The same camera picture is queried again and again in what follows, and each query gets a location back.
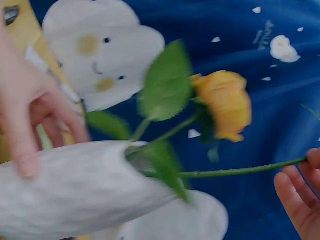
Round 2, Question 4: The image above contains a person's right hand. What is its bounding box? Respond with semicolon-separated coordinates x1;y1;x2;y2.
273;147;320;240

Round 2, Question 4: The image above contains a person's left hand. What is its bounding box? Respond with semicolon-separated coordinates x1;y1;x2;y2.
0;14;91;179

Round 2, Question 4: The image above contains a green flower stem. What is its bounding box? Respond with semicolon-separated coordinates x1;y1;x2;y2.
142;141;310;204

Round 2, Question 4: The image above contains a white textured vase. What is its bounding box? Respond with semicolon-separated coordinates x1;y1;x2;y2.
0;139;181;240

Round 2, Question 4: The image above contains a yellow rose with green leaves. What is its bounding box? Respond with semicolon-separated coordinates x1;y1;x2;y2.
84;39;253;164

